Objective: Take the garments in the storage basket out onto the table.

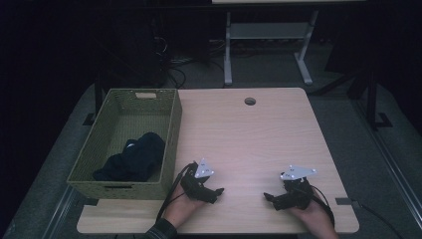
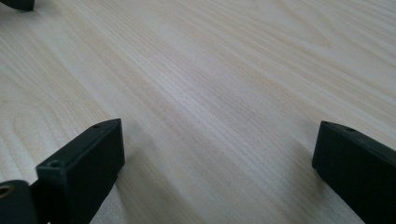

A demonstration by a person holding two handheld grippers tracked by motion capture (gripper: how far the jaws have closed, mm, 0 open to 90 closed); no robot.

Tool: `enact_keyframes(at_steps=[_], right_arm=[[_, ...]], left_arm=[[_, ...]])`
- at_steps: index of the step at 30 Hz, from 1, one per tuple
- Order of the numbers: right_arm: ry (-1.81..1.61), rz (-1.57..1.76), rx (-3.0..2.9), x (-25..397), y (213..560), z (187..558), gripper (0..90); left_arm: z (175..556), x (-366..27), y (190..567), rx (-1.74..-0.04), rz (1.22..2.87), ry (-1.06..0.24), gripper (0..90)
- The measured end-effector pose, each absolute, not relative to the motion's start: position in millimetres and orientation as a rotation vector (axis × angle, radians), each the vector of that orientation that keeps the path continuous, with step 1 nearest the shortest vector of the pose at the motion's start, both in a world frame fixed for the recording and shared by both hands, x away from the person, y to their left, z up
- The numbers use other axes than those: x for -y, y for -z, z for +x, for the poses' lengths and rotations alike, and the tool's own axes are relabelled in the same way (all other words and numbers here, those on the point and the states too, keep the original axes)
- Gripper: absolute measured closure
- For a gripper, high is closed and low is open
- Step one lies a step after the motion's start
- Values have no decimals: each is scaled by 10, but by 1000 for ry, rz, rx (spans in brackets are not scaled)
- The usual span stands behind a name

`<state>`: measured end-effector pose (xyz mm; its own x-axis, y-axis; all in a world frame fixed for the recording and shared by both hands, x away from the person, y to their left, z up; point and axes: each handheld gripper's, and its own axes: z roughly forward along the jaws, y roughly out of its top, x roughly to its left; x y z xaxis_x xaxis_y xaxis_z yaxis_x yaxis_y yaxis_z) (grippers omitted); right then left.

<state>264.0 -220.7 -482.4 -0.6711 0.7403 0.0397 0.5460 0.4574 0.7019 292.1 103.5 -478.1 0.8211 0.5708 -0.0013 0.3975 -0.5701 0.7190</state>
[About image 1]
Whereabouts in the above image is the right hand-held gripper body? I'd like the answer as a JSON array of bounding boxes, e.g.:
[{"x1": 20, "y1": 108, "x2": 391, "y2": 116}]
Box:
[{"x1": 280, "y1": 164, "x2": 318, "y2": 211}]

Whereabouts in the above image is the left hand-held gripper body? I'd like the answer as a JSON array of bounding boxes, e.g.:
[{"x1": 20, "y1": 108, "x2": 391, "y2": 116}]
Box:
[{"x1": 179, "y1": 157, "x2": 219, "y2": 204}]

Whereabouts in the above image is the dark blue knit garment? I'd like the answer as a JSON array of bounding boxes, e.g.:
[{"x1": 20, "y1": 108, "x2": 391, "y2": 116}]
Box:
[{"x1": 92, "y1": 131, "x2": 166, "y2": 183}]

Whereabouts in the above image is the green woven basket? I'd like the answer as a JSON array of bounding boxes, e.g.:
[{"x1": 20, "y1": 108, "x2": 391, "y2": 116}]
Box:
[{"x1": 67, "y1": 88, "x2": 183, "y2": 201}]

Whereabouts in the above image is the person's left hand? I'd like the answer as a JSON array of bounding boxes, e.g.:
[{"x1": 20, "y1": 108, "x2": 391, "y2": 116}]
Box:
[{"x1": 162, "y1": 183, "x2": 207, "y2": 230}]

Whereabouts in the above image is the person's right hand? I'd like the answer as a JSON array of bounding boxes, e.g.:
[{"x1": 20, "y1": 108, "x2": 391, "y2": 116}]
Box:
[{"x1": 288, "y1": 200, "x2": 335, "y2": 234}]

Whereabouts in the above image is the black metal stand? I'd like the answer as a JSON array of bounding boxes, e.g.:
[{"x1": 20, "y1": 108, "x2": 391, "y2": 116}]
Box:
[
  {"x1": 363, "y1": 66, "x2": 394, "y2": 131},
  {"x1": 82, "y1": 78, "x2": 105, "y2": 126}
]

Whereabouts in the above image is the white metal stand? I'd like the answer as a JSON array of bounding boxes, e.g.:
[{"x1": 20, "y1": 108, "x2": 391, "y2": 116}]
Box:
[{"x1": 223, "y1": 9, "x2": 315, "y2": 87}]

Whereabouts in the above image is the left hand-held gripper black cable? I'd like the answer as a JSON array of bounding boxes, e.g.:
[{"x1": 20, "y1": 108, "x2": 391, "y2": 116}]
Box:
[{"x1": 155, "y1": 161, "x2": 197, "y2": 223}]

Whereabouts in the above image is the hand-held gripper black cable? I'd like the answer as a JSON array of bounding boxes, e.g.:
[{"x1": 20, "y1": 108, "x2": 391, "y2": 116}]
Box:
[
  {"x1": 155, "y1": 161, "x2": 197, "y2": 223},
  {"x1": 310, "y1": 184, "x2": 336, "y2": 229}
]

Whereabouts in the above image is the right hand-held gripper black cable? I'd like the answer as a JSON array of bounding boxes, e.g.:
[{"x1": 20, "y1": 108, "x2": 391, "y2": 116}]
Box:
[{"x1": 310, "y1": 184, "x2": 336, "y2": 229}]

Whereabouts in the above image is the black cable beside table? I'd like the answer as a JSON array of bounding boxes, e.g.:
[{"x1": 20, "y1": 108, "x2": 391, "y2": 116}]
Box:
[{"x1": 351, "y1": 198, "x2": 404, "y2": 239}]

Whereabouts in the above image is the metal floor rail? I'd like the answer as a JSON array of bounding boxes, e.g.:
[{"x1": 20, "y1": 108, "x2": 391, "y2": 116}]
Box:
[
  {"x1": 42, "y1": 184, "x2": 78, "y2": 239},
  {"x1": 350, "y1": 98, "x2": 422, "y2": 231}
]

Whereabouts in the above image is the tangle of floor cables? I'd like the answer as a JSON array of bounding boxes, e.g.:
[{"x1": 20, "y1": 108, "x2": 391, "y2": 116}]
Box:
[{"x1": 151, "y1": 35, "x2": 227, "y2": 90}]

